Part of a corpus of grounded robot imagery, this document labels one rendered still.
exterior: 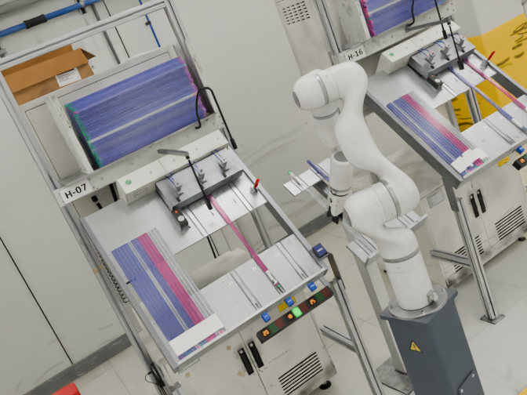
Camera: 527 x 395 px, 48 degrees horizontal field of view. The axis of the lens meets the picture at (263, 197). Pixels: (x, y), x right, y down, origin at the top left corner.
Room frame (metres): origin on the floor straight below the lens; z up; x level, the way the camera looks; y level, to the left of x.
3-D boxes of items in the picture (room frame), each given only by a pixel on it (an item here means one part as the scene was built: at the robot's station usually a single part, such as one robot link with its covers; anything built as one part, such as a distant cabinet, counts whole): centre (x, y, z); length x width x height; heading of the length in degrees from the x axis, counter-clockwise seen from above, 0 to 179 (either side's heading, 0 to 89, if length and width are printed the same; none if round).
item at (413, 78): (2.96, -0.98, 0.65); 1.01 x 0.73 x 1.29; 23
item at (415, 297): (1.67, -0.33, 0.79); 0.19 x 0.19 x 0.18
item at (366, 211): (1.67, -0.30, 1.00); 0.19 x 0.12 x 0.24; 94
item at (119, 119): (2.47, 0.34, 1.52); 0.51 x 0.13 x 0.27; 113
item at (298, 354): (2.56, 0.44, 0.31); 0.70 x 0.65 x 0.62; 113
